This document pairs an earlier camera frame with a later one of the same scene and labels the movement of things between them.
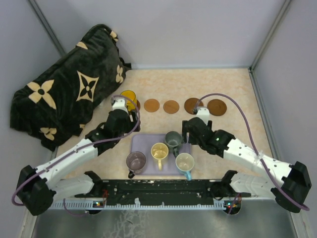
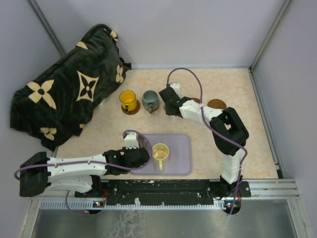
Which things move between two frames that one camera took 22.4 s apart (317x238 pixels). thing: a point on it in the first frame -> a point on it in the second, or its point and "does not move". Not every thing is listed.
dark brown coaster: [217, 107] does not move
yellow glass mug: [130, 105] does not move
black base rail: [124, 192] does not move
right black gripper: [184, 135] -> [167, 111]
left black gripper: [132, 124] -> [126, 150]
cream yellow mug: [159, 151] does not move
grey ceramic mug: [173, 140] -> [150, 100]
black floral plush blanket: [58, 106] does not move
